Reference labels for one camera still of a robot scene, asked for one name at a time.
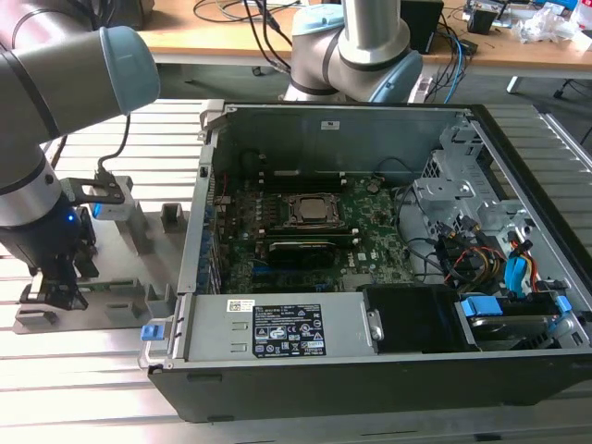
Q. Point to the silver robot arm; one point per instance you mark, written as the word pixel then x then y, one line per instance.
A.
pixel 46 92

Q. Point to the black RAM slot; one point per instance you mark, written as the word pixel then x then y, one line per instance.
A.
pixel 300 179
pixel 300 183
pixel 300 188
pixel 300 174

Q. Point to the grey parts rack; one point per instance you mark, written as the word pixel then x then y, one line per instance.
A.
pixel 120 263

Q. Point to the blue plastic latch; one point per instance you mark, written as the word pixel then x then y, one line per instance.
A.
pixel 152 334

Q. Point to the grey power supply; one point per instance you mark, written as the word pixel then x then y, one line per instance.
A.
pixel 208 324

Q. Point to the blue expansion slot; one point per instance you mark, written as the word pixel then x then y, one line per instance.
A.
pixel 260 269

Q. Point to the black graphics card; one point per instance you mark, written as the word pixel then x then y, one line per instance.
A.
pixel 300 254

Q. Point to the wooden desk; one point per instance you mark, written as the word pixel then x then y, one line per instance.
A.
pixel 208 39

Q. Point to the silver CPU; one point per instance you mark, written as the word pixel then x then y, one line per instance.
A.
pixel 312 208

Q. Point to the black PC case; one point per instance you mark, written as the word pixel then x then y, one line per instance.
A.
pixel 324 393

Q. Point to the round coin battery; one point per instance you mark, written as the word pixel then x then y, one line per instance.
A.
pixel 373 188

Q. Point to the green motherboard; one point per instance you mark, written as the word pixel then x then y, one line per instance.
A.
pixel 384 231

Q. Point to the silver drive cage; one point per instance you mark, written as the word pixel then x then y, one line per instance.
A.
pixel 444 189

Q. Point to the black box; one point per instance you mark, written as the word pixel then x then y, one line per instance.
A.
pixel 423 23

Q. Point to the blue disk carrier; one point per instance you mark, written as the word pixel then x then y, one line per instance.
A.
pixel 481 307

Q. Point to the hard disk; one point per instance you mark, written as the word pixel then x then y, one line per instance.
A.
pixel 499 330

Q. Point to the small black device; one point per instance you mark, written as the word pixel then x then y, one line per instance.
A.
pixel 481 20

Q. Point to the white plastic bag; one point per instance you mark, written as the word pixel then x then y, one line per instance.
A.
pixel 546 23

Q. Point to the black camera bracket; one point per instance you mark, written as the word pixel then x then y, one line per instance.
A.
pixel 74 189

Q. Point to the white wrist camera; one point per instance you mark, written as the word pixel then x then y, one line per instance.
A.
pixel 115 210

